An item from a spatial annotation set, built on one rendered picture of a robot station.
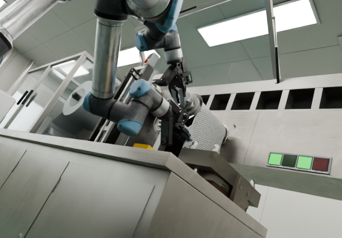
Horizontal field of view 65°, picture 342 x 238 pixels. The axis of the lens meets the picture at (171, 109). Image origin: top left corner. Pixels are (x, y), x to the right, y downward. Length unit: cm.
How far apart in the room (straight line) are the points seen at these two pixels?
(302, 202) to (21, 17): 340
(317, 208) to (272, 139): 240
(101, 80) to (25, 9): 37
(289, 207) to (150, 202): 313
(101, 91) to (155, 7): 36
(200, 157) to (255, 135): 48
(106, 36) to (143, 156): 36
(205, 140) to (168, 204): 57
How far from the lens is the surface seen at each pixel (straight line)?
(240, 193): 108
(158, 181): 72
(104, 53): 85
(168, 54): 116
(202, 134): 120
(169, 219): 73
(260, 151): 133
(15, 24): 106
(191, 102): 119
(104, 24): 82
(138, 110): 90
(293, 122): 135
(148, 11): 69
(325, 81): 145
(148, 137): 148
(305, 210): 369
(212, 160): 94
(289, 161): 125
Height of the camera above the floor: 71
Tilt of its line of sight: 24 degrees up
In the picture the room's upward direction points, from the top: 25 degrees clockwise
